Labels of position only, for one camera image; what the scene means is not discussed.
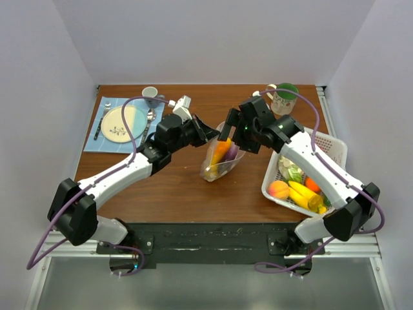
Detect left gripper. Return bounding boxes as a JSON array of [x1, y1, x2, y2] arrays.
[[168, 113, 220, 154]]

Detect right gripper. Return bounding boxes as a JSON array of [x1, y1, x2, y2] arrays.
[[217, 107, 261, 154]]

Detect yellow red mango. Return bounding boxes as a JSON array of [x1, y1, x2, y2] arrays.
[[206, 138, 232, 178]]

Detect polka dot zip bag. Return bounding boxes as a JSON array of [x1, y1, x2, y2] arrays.
[[200, 127, 246, 182]]

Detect purple eggplant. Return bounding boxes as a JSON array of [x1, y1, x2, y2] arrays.
[[222, 144, 239, 162]]

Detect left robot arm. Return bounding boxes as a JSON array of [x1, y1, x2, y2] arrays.
[[47, 114, 219, 253]]

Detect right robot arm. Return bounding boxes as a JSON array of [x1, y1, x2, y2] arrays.
[[219, 96, 380, 254]]

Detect green interior floral mug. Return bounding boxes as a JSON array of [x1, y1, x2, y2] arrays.
[[266, 83, 299, 116]]

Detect small grey cup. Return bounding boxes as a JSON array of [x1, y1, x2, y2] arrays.
[[141, 86, 165, 109]]

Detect cabbage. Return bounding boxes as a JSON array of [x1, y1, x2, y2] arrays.
[[278, 156, 304, 183]]

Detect peach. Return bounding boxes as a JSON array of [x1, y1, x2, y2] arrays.
[[267, 180, 290, 200]]

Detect cream and blue plate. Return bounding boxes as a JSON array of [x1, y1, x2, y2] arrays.
[[101, 105, 146, 143]]

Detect small orange tangerine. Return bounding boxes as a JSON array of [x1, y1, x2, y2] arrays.
[[305, 176, 321, 193]]

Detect white plastic basket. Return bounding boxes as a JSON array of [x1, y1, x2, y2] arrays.
[[261, 132, 347, 217]]

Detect yellow banana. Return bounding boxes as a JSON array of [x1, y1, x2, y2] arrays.
[[288, 181, 328, 214]]

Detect blue placemat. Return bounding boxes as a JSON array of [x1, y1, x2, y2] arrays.
[[84, 97, 165, 154]]

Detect green cucumber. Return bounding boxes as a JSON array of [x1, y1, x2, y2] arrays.
[[321, 193, 332, 207]]

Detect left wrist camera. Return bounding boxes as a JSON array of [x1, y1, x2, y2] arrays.
[[167, 95, 192, 123]]

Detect spoon with black handle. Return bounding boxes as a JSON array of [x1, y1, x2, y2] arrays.
[[139, 108, 157, 145]]

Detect fork with black handle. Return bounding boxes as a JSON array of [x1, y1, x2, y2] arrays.
[[94, 101, 111, 141]]

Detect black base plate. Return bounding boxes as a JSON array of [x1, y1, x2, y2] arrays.
[[96, 222, 325, 271]]

